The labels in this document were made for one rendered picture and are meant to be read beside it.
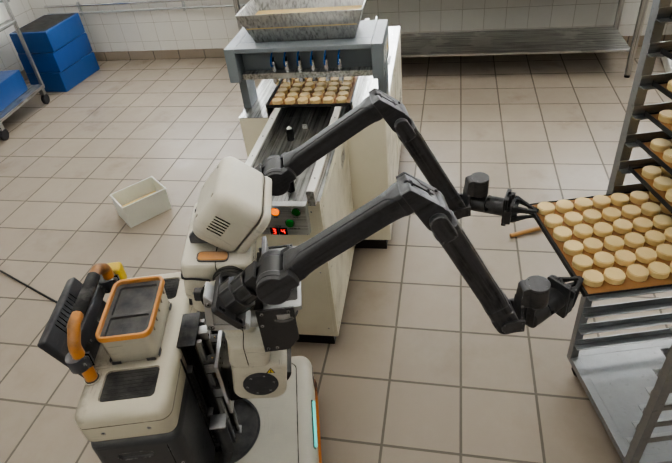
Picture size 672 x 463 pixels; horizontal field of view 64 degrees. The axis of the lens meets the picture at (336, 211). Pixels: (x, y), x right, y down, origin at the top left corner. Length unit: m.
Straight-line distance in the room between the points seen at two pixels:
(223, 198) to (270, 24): 1.40
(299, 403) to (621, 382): 1.22
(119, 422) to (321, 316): 1.11
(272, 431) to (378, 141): 1.38
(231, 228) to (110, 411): 0.59
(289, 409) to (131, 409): 0.70
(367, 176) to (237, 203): 1.55
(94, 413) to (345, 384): 1.18
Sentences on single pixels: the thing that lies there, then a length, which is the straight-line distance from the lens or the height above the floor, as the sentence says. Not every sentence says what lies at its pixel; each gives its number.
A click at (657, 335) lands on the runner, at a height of 0.23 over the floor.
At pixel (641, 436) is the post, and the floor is 0.32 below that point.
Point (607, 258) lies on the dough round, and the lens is 1.60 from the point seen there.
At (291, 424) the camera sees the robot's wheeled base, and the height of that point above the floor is 0.28.
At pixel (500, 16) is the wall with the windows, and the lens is 5.60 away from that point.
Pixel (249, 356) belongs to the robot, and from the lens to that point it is 1.59.
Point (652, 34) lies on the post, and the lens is 1.68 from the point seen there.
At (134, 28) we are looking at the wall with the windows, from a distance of 6.52.
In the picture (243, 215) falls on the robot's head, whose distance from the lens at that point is 1.27.
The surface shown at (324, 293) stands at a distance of 2.31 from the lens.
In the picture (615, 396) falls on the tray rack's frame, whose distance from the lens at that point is 2.36.
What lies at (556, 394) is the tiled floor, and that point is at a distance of 2.49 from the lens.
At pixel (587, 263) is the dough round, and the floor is 0.97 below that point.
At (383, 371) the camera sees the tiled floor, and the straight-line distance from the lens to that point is 2.48.
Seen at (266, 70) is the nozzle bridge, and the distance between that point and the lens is 2.65.
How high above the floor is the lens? 1.98
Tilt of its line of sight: 36 degrees down
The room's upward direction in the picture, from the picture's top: 7 degrees counter-clockwise
